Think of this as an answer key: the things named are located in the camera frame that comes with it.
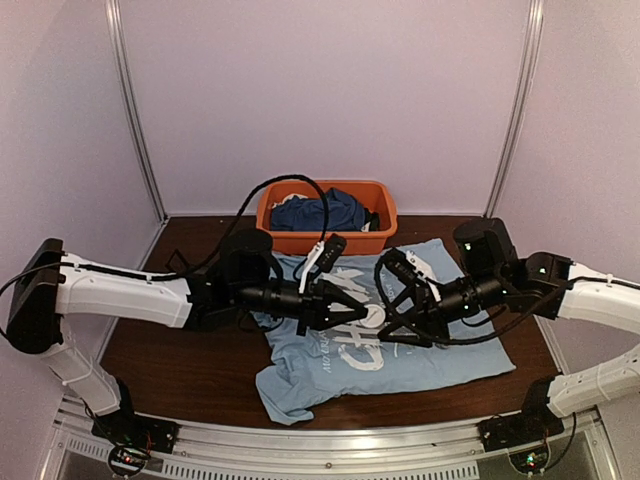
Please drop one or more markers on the black open brooch case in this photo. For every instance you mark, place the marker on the black open brooch case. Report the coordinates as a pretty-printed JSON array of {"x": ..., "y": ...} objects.
[{"x": 177, "y": 262}]

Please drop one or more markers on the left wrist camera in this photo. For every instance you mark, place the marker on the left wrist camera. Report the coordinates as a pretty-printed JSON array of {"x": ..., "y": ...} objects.
[{"x": 322, "y": 256}]

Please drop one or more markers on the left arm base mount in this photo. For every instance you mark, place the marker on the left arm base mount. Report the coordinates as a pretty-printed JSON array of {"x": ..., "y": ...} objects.
[{"x": 130, "y": 429}]

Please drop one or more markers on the left aluminium corner post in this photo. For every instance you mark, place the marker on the left aluminium corner post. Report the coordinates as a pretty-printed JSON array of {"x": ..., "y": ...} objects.
[{"x": 132, "y": 115}]

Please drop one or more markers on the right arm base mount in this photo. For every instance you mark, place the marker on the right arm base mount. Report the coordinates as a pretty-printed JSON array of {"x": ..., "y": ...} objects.
[{"x": 510, "y": 431}]

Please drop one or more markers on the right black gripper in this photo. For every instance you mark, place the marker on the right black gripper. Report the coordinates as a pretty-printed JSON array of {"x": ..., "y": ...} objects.
[{"x": 424, "y": 316}]

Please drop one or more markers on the orange plastic basin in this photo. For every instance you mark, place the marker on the orange plastic basin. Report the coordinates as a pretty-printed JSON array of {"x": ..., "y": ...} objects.
[{"x": 373, "y": 195}]

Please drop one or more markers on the dark blue garment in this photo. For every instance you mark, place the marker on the dark blue garment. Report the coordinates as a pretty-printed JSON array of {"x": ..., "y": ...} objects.
[{"x": 300, "y": 213}]

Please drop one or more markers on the aluminium corner post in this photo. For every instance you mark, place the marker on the aluminium corner post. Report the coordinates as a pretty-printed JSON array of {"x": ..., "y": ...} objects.
[
  {"x": 528, "y": 65},
  {"x": 132, "y": 115}
]

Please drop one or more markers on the light blue printed t-shirt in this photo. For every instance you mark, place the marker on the light blue printed t-shirt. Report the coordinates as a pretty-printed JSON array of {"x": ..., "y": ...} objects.
[{"x": 350, "y": 360}]

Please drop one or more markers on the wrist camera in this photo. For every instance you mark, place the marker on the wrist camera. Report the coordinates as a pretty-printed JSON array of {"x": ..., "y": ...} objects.
[
  {"x": 413, "y": 272},
  {"x": 322, "y": 256}
]

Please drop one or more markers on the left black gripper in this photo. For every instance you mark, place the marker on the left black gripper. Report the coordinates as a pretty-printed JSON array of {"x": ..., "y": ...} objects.
[{"x": 313, "y": 309}]

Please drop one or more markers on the right aluminium corner post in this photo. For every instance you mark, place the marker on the right aluminium corner post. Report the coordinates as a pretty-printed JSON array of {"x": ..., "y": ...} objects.
[{"x": 528, "y": 65}]

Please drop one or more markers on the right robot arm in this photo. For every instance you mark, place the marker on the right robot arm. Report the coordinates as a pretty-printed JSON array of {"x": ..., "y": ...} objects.
[{"x": 543, "y": 284}]

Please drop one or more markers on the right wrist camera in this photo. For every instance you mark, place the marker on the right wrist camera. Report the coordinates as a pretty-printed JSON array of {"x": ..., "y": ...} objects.
[{"x": 413, "y": 272}]

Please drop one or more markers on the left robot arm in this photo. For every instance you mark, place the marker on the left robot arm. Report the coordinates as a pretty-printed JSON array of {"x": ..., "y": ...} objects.
[{"x": 245, "y": 276}]

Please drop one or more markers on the aluminium front rail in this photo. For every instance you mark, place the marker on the aluminium front rail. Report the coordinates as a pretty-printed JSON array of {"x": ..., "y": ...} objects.
[{"x": 451, "y": 450}]

